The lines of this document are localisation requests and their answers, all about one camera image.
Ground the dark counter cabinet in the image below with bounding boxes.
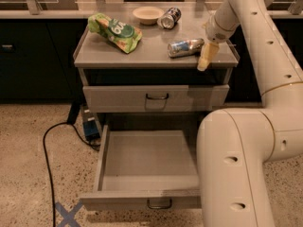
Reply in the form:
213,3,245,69
0,18,303,104

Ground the green chip bag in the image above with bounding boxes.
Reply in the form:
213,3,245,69
88,13,143,54

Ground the grey upper drawer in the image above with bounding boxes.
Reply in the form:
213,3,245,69
83,85,229,113

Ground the open grey middle drawer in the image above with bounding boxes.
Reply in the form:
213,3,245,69
80,125,201,211

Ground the dark soda can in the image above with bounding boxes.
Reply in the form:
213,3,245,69
157,8,182,29

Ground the black cable left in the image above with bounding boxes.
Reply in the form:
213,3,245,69
42,121,101,227

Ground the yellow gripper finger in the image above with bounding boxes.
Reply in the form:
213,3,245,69
197,43,220,71

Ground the blue tape cross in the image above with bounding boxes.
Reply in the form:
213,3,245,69
55,202,82,227

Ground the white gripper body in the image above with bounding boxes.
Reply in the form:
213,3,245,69
205,0,240,44

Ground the silver blue redbull can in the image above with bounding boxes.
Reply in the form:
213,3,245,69
168,38,205,58

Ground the beige bowl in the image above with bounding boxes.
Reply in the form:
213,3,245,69
133,7,164,26

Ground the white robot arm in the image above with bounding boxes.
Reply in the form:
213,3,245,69
196,0,303,227

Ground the grey drawer cabinet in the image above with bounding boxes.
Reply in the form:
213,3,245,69
75,3,238,131

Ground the blue power box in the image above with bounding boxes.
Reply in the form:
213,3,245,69
81,105,99,141

